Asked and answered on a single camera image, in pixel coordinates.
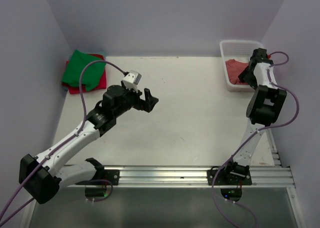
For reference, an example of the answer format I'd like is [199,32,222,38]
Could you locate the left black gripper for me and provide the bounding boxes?
[113,83,158,118]

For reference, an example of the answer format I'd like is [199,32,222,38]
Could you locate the green t shirt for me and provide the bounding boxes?
[61,49,107,92]

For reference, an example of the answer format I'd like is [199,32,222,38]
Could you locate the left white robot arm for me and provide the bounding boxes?
[18,85,159,204]

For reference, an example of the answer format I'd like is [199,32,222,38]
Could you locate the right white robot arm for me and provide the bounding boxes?
[221,48,287,185]

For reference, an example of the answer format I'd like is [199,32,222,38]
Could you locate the white plastic basket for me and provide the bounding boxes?
[219,40,264,92]

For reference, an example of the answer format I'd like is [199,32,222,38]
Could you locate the salmon t shirt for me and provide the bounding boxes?
[225,59,248,86]

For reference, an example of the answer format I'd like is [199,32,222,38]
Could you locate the dark red folded shirt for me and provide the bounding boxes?
[61,50,107,95]

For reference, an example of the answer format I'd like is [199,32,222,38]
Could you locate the light blue folded shirt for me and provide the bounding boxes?
[61,83,69,92]

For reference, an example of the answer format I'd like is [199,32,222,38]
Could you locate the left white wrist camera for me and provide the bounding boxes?
[121,70,142,93]

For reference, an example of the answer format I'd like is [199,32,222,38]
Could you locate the aluminium mounting rail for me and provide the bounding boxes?
[56,161,295,188]

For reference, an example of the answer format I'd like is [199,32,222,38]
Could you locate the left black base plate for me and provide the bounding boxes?
[76,169,120,186]

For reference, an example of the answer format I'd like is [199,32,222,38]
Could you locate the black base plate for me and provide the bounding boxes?
[76,169,120,186]
[206,167,253,186]

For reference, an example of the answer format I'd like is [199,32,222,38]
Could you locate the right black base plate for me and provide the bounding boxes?
[206,167,253,186]

